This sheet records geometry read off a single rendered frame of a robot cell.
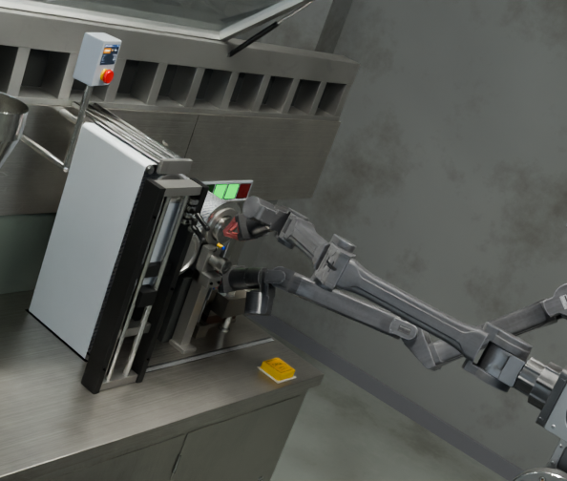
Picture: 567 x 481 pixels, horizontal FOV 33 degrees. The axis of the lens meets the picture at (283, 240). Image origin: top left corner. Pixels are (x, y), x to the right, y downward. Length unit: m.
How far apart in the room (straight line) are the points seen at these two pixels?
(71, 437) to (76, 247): 0.51
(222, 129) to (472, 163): 1.83
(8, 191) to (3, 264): 0.22
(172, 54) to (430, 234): 2.24
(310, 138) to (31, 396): 1.47
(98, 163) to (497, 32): 2.51
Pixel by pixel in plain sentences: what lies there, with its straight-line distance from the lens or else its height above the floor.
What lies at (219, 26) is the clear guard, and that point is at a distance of 2.69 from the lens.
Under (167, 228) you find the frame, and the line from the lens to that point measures 2.21.
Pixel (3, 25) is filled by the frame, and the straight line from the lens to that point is 2.25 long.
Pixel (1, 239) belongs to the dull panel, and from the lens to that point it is 2.52.
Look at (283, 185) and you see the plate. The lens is 3.27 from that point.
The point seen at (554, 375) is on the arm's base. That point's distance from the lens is 1.82.
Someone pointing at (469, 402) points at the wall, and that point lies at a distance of 4.66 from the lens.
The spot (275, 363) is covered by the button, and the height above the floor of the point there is 0.92.
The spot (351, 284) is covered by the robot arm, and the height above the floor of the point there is 1.46.
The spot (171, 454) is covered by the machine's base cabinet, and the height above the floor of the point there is 0.76.
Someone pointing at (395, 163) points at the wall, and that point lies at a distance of 4.60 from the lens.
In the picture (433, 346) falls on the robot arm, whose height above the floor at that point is 1.25.
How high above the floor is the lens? 2.11
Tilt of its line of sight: 19 degrees down
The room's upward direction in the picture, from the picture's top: 21 degrees clockwise
